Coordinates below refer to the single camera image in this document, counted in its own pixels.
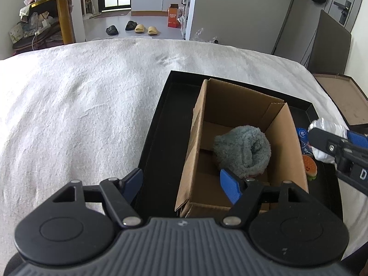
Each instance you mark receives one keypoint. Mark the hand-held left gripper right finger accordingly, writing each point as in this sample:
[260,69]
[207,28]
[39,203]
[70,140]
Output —
[230,185]

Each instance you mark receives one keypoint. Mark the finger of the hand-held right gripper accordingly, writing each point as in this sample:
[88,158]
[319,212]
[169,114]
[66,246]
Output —
[358,138]
[325,141]

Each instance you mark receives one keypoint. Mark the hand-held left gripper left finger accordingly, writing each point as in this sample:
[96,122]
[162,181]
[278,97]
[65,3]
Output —
[133,179]

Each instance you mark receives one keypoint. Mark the white bag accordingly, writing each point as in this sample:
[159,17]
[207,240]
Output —
[327,125]

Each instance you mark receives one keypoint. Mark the blue tissue packet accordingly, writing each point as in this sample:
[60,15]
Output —
[303,138]

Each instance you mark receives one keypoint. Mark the burger plush toy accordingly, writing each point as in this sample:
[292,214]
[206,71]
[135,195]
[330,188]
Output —
[310,168]

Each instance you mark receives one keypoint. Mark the grey fluffy plush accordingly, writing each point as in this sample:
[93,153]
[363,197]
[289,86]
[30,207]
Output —
[244,146]

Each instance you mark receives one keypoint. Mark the black tray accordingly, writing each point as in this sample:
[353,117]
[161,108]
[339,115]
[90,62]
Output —
[164,138]

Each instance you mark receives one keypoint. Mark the brown cardboard box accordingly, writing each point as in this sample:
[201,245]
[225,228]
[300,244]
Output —
[345,97]
[198,138]

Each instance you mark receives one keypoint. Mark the flat brown cardboard box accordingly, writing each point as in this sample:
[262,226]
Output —
[345,97]

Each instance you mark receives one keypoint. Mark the dark grey board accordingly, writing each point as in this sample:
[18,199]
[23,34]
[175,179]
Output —
[330,46]

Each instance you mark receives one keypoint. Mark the clear plastic bag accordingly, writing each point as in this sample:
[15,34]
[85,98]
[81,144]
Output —
[207,36]

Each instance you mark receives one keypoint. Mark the black slipper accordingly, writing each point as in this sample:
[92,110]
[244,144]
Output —
[130,26]
[112,30]

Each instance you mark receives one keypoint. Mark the brown doormat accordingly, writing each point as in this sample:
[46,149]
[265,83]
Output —
[113,13]

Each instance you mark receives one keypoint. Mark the orange cardboard box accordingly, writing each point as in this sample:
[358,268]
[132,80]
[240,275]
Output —
[173,17]

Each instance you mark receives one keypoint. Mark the yellow wooden table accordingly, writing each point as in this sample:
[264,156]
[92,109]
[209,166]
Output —
[64,20]

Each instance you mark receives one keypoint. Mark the pile of bags under table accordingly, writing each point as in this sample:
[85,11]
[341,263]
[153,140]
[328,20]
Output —
[31,26]

